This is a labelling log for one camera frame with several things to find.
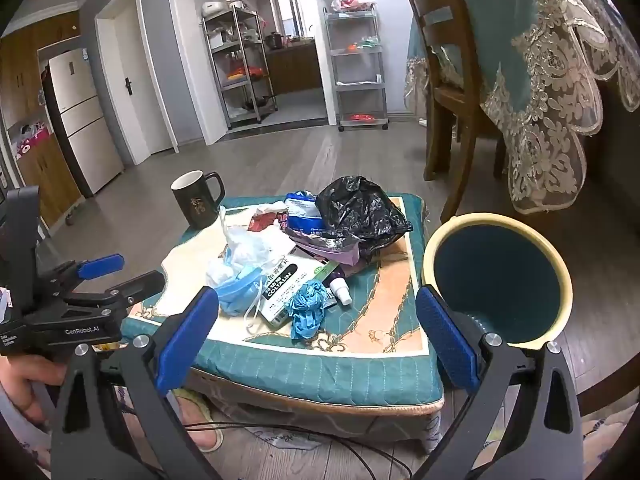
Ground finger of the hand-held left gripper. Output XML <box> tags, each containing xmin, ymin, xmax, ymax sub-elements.
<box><xmin>62</xmin><ymin>270</ymin><xmax>167</xmax><ymax>311</ymax></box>
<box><xmin>37</xmin><ymin>254</ymin><xmax>126</xmax><ymax>291</ymax></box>

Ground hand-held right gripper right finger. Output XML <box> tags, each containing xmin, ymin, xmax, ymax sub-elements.
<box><xmin>412</xmin><ymin>285</ymin><xmax>586</xmax><ymax>480</ymax></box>

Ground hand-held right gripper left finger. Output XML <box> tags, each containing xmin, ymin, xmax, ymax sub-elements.
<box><xmin>50</xmin><ymin>286</ymin><xmax>221</xmax><ymax>480</ymax></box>

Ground teal bin with yellow rim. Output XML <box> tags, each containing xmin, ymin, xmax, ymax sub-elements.
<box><xmin>422</xmin><ymin>212</ymin><xmax>574</xmax><ymax>352</ymax></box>

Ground blue glove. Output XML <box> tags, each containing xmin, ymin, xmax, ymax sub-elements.
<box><xmin>285</xmin><ymin>281</ymin><xmax>331</xmax><ymax>341</ymax></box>

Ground red white paper cup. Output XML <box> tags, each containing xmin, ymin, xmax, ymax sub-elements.
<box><xmin>248</xmin><ymin>202</ymin><xmax>289</xmax><ymax>234</ymax></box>

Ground person's left hand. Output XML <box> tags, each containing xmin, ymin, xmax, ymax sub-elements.
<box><xmin>0</xmin><ymin>357</ymin><xmax>69</xmax><ymax>431</ymax></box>

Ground teal and cream tablecloth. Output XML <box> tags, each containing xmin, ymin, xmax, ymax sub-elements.
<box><xmin>120</xmin><ymin>192</ymin><xmax>446</xmax><ymax>416</ymax></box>

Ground blue face mask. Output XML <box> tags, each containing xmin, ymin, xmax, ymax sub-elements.
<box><xmin>212</xmin><ymin>266</ymin><xmax>269</xmax><ymax>334</ymax></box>

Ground crumpled white tissue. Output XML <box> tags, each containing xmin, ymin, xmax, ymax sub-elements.
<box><xmin>206</xmin><ymin>259</ymin><xmax>236</xmax><ymax>289</ymax></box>

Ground green slipper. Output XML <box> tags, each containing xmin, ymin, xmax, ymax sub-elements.
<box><xmin>175</xmin><ymin>389</ymin><xmax>224</xmax><ymax>454</ymax></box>

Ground black mug with gold print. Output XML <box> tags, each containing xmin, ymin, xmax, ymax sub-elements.
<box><xmin>171</xmin><ymin>170</ymin><xmax>226</xmax><ymax>229</ymax></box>

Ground white plastic bag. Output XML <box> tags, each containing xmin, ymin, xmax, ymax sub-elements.
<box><xmin>217</xmin><ymin>205</ymin><xmax>296</xmax><ymax>282</ymax></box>

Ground white black medicine box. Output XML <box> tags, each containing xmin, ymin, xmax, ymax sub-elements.
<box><xmin>260</xmin><ymin>252</ymin><xmax>327</xmax><ymax>331</ymax></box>

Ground small bottle with white cap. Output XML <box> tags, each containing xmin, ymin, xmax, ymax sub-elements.
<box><xmin>327</xmin><ymin>265</ymin><xmax>354</xmax><ymax>306</ymax></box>

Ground green white box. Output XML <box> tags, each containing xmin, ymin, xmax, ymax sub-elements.
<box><xmin>310</xmin><ymin>260</ymin><xmax>346</xmax><ymax>308</ymax></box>

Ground white refrigerator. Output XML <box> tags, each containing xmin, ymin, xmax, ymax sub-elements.
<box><xmin>42</xmin><ymin>47</ymin><xmax>126</xmax><ymax>199</ymax></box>

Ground pink box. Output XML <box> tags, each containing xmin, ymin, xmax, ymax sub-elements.
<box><xmin>10</xmin><ymin>120</ymin><xmax>54</xmax><ymax>161</ymax></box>

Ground black plastic bag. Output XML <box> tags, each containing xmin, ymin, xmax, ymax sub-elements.
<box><xmin>315</xmin><ymin>176</ymin><xmax>414</xmax><ymax>264</ymax></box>

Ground blue wet wipe packet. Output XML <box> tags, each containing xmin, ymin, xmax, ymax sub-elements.
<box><xmin>284</xmin><ymin>191</ymin><xmax>327</xmax><ymax>234</ymax></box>

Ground floral pajama pants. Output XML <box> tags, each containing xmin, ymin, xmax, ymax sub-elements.
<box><xmin>582</xmin><ymin>404</ymin><xmax>637</xmax><ymax>467</ymax></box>

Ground wooden cabinet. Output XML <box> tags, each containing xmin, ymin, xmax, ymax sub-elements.
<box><xmin>0</xmin><ymin>10</ymin><xmax>84</xmax><ymax>241</ymax></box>

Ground white door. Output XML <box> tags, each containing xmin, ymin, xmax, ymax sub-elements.
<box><xmin>95</xmin><ymin>0</ymin><xmax>176</xmax><ymax>166</ymax></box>

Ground metal shelf rack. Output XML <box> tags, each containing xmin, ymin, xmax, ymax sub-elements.
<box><xmin>201</xmin><ymin>0</ymin><xmax>279</xmax><ymax>131</ymax></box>

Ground wooden chair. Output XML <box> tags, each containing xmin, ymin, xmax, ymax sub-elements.
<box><xmin>400</xmin><ymin>0</ymin><xmax>507</xmax><ymax>224</ymax></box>

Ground white trolley cart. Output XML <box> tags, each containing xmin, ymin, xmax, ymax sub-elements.
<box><xmin>322</xmin><ymin>5</ymin><xmax>390</xmax><ymax>132</ymax></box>

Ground kitchen counter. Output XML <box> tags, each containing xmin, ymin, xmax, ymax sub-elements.
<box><xmin>265</xmin><ymin>40</ymin><xmax>322</xmax><ymax>94</ymax></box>

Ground window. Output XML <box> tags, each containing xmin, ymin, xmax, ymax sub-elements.
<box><xmin>270</xmin><ymin>0</ymin><xmax>304</xmax><ymax>39</ymax></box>

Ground black floor cable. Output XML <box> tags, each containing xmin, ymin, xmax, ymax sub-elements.
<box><xmin>185</xmin><ymin>421</ymin><xmax>417</xmax><ymax>480</ymax></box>

